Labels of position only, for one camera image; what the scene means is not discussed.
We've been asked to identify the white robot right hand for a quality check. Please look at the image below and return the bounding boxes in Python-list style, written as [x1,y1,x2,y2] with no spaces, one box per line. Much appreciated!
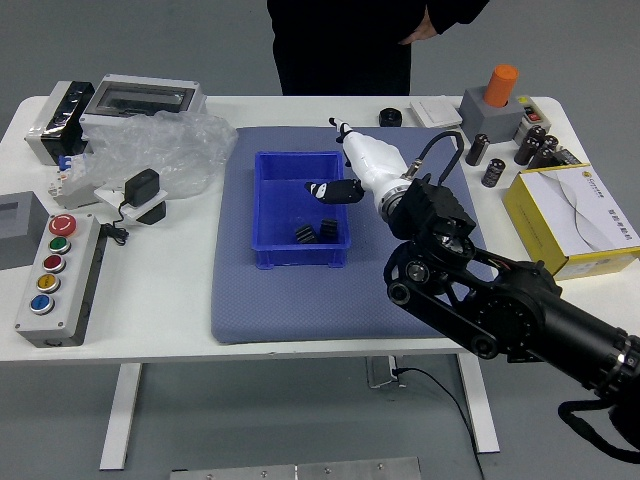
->
[303,116,410,207]

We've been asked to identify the blue plastic box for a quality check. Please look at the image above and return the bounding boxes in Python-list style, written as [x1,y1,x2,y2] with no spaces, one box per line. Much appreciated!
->
[253,150,352,270]

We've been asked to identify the grey under-table power box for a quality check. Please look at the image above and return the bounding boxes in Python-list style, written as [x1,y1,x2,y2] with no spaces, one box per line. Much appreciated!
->
[365,355,407,389]

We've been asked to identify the yellow and white cardboard box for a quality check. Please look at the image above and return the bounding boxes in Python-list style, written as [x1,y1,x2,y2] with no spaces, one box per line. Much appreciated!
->
[502,162,640,282]

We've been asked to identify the grey distribution box clear cover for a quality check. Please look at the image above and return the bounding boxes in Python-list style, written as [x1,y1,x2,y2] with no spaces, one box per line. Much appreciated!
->
[79,74,207,141]

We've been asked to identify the grey push-button control box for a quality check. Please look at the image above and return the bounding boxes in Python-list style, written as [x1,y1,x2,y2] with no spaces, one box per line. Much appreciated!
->
[13,213,107,348]

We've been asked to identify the small grey box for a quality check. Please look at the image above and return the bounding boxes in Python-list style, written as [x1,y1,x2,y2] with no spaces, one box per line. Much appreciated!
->
[0,191,51,271]

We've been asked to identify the person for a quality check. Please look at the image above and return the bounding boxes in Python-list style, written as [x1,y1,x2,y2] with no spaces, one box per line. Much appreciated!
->
[267,0,491,96]

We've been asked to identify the grey block with hole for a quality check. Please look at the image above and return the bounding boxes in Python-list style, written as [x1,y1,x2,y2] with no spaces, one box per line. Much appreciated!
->
[458,87,526,145]

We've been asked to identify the person's left hand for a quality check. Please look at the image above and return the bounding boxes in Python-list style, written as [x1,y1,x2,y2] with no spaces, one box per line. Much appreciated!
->
[398,7,439,46]

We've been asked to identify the orange cylinder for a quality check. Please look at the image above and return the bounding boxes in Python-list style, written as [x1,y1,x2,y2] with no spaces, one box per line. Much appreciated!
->
[483,63,520,108]

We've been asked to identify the blue-grey mat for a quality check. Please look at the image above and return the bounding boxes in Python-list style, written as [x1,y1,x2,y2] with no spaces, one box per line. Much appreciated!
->
[209,125,490,345]

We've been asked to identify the small black electronic component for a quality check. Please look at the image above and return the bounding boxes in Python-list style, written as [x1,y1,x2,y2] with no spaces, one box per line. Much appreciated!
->
[552,145,584,167]

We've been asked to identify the clear plastic bag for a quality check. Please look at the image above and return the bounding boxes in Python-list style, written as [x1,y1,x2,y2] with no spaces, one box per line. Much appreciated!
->
[79,110,239,201]

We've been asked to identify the black power adapter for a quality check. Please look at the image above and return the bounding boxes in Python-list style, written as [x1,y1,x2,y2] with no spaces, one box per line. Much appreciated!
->
[123,168,161,206]

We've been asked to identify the white table leg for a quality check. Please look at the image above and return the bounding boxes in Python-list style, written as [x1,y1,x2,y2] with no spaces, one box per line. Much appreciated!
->
[455,352,501,454]
[98,362,144,471]

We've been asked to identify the white circuit breaker blue levers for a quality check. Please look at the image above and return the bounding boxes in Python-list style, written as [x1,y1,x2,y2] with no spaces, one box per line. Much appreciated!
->
[47,153,99,210]

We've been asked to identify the silver metal plate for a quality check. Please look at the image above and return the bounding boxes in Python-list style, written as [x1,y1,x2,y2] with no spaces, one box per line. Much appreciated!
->
[169,455,422,480]

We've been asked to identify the white wall switch plate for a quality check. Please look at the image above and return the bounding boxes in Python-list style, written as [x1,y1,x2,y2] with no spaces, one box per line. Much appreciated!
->
[408,97,464,127]

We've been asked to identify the white two-button switch box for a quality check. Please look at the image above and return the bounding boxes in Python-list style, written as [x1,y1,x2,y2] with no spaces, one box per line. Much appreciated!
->
[514,94,549,139]

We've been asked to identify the black power cable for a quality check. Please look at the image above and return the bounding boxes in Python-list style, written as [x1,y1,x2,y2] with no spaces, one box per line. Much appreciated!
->
[392,367,486,480]

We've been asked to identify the black adapter cord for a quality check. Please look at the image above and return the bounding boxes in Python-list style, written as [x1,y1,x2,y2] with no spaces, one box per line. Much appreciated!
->
[99,197,132,247]

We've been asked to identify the black and white enclosure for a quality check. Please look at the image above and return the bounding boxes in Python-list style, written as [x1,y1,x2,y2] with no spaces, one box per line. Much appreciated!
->
[23,80,96,166]

